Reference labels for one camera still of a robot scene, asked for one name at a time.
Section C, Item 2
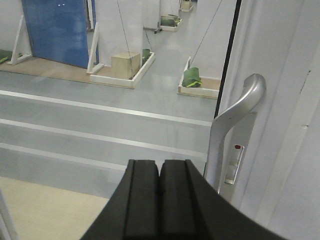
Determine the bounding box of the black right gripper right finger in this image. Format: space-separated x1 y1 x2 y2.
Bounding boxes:
159 159 282 240

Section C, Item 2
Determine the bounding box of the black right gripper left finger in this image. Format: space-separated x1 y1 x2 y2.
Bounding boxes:
81 159 159 240

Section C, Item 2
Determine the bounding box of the silver door handle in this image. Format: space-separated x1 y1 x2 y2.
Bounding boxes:
204 73 267 192

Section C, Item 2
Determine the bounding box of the white framed sliding glass door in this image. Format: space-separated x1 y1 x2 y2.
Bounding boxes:
0 0 320 240

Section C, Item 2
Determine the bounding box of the silver door lock plate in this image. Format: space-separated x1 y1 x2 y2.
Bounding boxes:
219 112 258 203

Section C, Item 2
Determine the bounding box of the distant wooden box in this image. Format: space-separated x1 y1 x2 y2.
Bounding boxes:
111 52 141 80

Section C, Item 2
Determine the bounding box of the white brace beside blue board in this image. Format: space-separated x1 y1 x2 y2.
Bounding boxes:
9 15 33 66

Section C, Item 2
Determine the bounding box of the blue board panel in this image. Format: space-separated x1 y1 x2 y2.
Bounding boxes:
21 0 89 68

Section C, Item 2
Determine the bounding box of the white wooden tray frame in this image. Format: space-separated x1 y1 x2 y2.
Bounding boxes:
177 72 221 100

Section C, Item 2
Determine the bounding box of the green sandbag by white frame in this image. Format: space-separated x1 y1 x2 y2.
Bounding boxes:
182 67 202 88

